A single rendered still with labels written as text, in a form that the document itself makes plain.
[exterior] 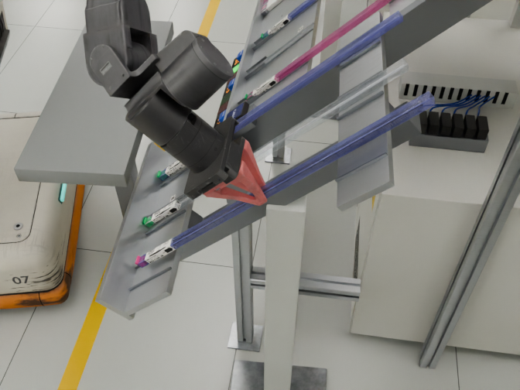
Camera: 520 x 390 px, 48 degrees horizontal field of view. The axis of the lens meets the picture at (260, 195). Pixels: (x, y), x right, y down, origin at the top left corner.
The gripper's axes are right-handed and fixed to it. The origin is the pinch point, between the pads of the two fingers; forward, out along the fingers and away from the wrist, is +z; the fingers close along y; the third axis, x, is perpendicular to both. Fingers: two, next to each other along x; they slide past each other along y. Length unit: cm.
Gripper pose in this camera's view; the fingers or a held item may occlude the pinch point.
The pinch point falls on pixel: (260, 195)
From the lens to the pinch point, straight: 76.2
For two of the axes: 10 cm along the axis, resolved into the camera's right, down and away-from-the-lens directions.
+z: 6.9, 5.5, 4.7
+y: 1.1, -7.3, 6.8
